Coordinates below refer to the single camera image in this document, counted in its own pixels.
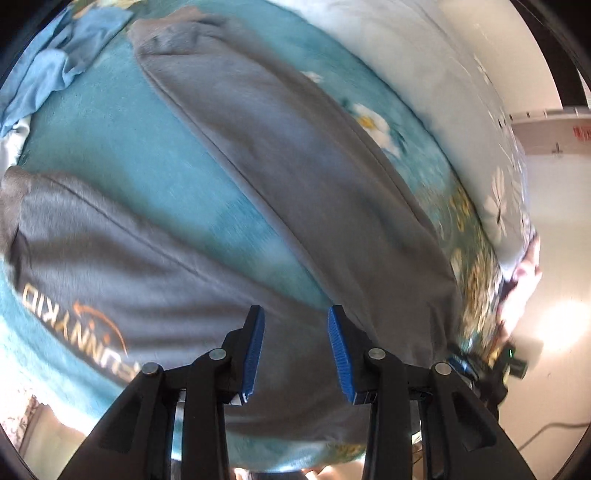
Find grey floral bed sheet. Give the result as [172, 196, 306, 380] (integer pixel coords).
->
[0, 394, 58, 462]

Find blue sweatshirt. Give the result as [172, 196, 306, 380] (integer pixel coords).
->
[0, 0, 134, 137]

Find black cable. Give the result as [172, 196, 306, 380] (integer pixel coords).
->
[516, 421, 591, 452]

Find grey pants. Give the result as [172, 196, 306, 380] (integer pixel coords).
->
[0, 14, 465, 444]

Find pink blanket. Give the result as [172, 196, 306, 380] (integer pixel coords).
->
[501, 235, 543, 324]

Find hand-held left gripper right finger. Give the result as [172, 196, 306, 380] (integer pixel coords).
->
[327, 305, 539, 480]

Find white garment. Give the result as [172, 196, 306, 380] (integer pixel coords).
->
[0, 113, 33, 174]

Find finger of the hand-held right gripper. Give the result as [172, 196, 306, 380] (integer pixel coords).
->
[450, 354, 482, 385]

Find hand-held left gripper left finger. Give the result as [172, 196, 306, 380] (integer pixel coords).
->
[58, 305, 266, 480]

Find teal floral blanket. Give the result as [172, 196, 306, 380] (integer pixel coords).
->
[0, 0, 509, 474]

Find pale blue daisy duvet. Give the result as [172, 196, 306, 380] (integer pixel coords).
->
[268, 0, 539, 273]

